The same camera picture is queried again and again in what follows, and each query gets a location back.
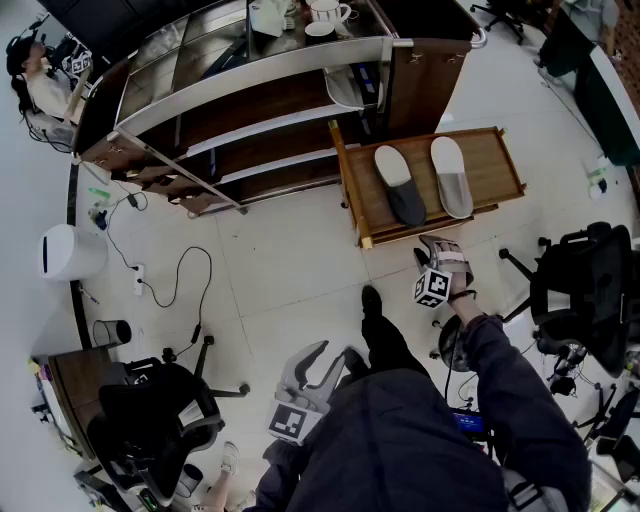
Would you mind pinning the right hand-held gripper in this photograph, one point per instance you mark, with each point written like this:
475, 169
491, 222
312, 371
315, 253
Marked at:
452, 265

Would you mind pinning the brown wooden desk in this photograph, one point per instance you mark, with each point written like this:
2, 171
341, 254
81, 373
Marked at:
77, 385

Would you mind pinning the light grey slipper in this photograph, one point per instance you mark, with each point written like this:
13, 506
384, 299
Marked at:
452, 190

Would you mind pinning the black wristband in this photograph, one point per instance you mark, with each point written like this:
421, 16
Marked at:
462, 295

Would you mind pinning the white paper bag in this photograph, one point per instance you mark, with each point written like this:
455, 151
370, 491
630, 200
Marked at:
267, 15

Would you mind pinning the white round appliance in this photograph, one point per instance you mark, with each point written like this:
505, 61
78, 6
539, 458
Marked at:
70, 252

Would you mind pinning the black mesh waste bin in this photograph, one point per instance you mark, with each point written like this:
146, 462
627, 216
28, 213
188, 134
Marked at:
111, 334

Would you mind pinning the dark green counter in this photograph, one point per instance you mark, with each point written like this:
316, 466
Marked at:
607, 110

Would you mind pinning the person's right forearm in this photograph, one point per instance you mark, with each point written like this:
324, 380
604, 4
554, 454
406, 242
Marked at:
515, 395

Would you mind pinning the blue screen device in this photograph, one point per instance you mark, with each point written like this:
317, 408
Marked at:
468, 424

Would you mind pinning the large wooden shelf unit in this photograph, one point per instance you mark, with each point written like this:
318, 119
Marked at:
250, 82

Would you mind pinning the person's leg with black shoe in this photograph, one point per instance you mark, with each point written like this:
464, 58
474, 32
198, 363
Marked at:
387, 340

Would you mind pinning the person's left forearm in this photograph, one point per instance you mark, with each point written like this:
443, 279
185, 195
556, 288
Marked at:
280, 475

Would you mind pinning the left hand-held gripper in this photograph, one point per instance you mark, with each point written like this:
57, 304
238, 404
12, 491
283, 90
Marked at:
292, 422

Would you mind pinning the white paper cup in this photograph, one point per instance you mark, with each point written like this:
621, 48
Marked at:
189, 481

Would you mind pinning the white mug with dark rim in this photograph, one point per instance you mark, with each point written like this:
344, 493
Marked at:
327, 10

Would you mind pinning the dark grey slipper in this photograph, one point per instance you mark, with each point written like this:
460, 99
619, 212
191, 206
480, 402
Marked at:
407, 200

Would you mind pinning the blue patterned packet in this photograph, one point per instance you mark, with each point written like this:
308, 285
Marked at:
366, 82

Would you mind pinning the person's dark jacket torso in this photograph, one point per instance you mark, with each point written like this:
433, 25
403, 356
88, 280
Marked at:
395, 450

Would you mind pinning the black round stool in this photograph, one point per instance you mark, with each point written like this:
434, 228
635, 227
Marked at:
452, 345

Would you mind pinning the low wooden shoe rack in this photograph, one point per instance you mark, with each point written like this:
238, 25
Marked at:
492, 165

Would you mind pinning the black office chair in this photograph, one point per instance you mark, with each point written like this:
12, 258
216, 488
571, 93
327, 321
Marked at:
150, 425
590, 300
502, 15

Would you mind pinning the white and green bottle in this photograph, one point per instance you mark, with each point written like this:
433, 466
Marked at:
596, 180

